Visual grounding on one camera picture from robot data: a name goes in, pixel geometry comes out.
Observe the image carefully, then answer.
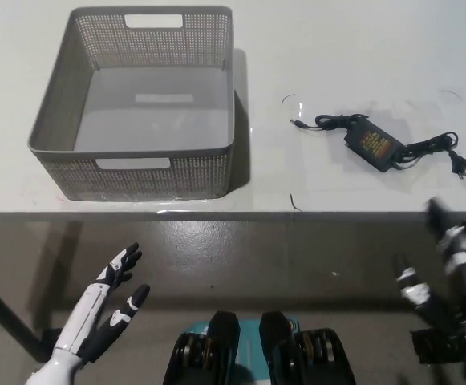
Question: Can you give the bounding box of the black table foot plate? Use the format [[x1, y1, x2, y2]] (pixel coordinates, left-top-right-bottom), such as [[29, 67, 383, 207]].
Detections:
[[42, 327, 64, 353], [411, 320, 466, 364]]

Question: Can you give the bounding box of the black power adapter with cord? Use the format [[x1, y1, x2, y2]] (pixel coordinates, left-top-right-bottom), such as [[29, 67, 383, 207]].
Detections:
[[289, 114, 466, 180]]

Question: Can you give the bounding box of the black table leg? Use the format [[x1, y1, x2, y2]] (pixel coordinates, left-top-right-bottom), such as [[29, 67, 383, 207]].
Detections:
[[0, 270, 43, 352]]

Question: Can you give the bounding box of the grey perforated plastic basket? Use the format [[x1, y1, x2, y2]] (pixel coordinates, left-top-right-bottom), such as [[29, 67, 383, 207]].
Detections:
[[26, 5, 245, 201]]

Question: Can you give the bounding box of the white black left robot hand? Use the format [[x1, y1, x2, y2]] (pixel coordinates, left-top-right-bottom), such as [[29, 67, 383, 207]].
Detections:
[[53, 241, 152, 361]]

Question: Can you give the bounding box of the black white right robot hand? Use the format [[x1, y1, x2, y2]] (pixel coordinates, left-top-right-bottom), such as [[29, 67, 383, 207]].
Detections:
[[395, 197, 466, 334]]

